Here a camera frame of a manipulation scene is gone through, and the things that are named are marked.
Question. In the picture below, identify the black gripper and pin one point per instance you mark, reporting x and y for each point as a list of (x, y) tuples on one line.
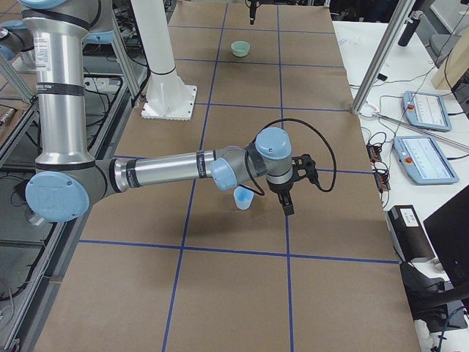
[(280, 188)]

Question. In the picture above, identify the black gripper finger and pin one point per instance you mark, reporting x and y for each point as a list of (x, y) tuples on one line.
[(252, 15)]

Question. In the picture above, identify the light blue plastic cup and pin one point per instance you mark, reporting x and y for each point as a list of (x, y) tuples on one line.
[(243, 198)]

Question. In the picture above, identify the green ceramic bowl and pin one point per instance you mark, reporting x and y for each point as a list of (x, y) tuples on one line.
[(240, 48)]

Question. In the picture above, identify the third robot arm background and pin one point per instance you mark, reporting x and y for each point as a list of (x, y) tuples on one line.
[(15, 39)]

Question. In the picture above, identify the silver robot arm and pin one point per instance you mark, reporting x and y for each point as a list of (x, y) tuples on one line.
[(69, 180)]

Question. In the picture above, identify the black water bottle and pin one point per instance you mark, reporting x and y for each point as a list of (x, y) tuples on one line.
[(410, 28)]

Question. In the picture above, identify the orange black adapter lower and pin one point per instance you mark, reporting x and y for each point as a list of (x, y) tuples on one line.
[(381, 180)]

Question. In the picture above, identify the orange black adapter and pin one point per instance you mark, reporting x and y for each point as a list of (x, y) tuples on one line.
[(374, 152), (381, 180)]

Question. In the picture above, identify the orange black adapter upper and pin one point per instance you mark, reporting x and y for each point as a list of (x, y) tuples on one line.
[(374, 152)]

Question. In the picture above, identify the black box with label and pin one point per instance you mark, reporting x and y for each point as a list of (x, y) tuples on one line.
[(408, 234)]

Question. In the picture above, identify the metal rod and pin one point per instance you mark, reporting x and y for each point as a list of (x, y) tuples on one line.
[(421, 130)]

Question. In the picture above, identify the near teach pendant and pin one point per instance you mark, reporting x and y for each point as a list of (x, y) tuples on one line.
[(423, 161)]

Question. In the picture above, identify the teach pendant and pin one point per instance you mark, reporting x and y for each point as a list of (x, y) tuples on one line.
[(428, 111), (423, 161)]

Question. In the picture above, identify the small black square device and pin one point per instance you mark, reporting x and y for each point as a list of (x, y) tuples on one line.
[(382, 77)]

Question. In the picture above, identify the black monitor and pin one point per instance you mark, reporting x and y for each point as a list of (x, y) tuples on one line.
[(447, 229)]

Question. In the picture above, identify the far teach pendant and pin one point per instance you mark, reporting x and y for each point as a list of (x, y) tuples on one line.
[(428, 111)]

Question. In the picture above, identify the wooden board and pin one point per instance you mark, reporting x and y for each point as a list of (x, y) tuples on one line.
[(454, 66)]

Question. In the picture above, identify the white pedestal column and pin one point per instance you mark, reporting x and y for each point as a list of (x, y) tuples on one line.
[(167, 96)]

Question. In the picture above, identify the aluminium frame post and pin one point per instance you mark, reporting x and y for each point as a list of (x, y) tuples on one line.
[(389, 37)]

